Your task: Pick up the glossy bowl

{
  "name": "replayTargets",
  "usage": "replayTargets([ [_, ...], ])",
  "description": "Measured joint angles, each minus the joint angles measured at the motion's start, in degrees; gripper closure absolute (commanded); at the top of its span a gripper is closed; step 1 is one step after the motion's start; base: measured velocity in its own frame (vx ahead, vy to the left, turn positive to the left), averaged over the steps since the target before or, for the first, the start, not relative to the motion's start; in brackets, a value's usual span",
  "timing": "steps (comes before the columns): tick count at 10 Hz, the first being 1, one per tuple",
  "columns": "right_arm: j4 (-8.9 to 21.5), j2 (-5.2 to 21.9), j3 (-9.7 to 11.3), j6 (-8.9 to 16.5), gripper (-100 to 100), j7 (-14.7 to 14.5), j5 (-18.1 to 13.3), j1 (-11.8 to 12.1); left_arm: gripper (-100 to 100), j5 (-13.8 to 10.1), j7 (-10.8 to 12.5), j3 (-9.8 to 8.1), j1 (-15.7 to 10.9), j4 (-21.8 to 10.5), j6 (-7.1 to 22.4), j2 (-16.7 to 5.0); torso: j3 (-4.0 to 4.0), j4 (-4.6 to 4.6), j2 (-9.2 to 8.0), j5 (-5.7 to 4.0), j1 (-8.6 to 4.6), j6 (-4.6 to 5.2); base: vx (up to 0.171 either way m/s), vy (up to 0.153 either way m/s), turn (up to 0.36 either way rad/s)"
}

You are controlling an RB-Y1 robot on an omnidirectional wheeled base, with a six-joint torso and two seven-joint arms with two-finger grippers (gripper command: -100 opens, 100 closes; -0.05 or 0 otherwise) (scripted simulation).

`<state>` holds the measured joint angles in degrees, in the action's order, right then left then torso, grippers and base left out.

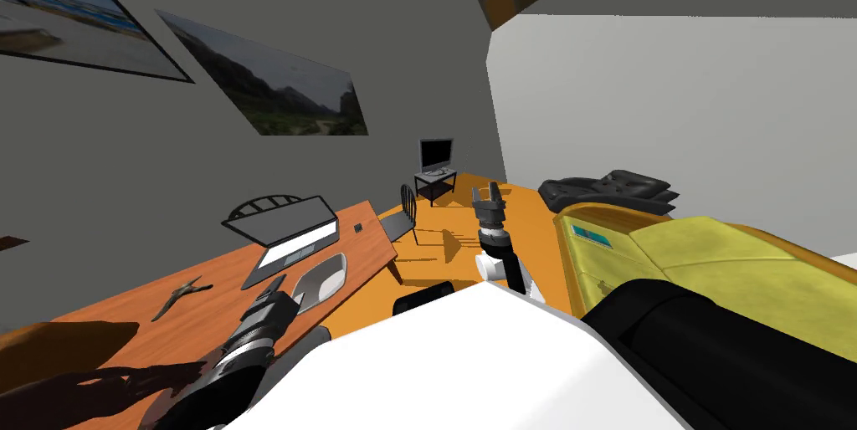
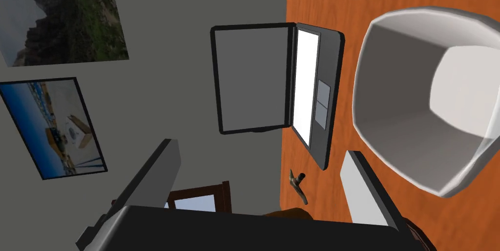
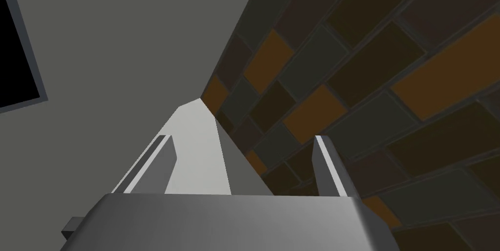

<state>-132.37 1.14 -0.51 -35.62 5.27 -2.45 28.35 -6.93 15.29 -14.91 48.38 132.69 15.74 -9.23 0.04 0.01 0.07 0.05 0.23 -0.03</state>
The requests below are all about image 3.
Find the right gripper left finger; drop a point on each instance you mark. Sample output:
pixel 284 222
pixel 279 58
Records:
pixel 154 173

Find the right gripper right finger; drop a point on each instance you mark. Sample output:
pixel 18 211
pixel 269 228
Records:
pixel 329 173

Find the dark window with grey frame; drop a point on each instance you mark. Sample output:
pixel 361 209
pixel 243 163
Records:
pixel 13 59

